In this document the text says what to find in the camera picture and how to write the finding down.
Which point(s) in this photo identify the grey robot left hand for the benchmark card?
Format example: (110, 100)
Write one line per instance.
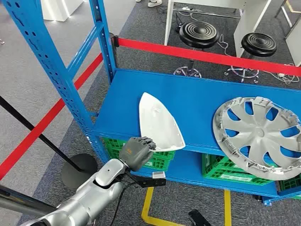
(133, 154)

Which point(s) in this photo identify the white plastic shell part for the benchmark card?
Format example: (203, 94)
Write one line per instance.
(158, 121)

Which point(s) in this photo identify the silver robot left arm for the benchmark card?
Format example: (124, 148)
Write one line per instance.
(80, 202)

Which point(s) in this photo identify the blue metal shelf rack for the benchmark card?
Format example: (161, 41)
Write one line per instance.
(188, 93)

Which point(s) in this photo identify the green plastic crate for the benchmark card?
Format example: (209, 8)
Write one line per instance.
(160, 160)
(223, 171)
(290, 184)

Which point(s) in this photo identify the black stanchion with round base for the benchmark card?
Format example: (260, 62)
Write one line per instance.
(78, 171)

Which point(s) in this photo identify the red barrier belt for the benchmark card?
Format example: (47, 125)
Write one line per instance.
(211, 57)
(35, 131)

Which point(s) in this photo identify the yellow floor tape outline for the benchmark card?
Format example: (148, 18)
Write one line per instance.
(227, 209)

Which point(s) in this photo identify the black ribbed round stool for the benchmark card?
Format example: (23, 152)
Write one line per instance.
(198, 34)
(259, 44)

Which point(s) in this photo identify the person's shoe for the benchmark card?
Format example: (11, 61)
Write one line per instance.
(155, 3)

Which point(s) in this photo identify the silver wheel hubcap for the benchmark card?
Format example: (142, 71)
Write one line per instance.
(259, 132)

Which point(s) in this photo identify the white display podium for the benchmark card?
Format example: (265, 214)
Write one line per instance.
(59, 9)

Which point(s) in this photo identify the white cabinet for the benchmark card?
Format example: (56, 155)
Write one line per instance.
(295, 46)

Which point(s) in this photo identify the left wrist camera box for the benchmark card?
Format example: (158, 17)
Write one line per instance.
(150, 182)

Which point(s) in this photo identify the black belt stanchion post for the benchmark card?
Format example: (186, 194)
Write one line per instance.
(114, 42)

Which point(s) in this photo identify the chrome stanchion post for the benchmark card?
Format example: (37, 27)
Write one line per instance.
(19, 201)

